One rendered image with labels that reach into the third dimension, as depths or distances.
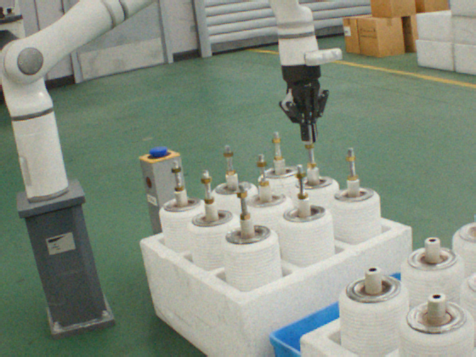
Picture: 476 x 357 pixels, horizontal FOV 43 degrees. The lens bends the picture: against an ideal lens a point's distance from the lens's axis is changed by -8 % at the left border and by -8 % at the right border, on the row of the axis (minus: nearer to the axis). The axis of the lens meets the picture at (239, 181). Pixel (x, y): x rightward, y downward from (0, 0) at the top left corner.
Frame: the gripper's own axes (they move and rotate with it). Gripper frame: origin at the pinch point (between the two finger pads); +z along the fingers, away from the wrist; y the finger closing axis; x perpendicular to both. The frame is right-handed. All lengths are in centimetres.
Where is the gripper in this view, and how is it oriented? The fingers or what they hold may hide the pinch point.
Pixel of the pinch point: (308, 133)
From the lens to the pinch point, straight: 127.3
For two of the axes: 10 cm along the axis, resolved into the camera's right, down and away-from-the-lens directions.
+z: 1.3, 9.5, 2.9
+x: 6.9, 1.2, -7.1
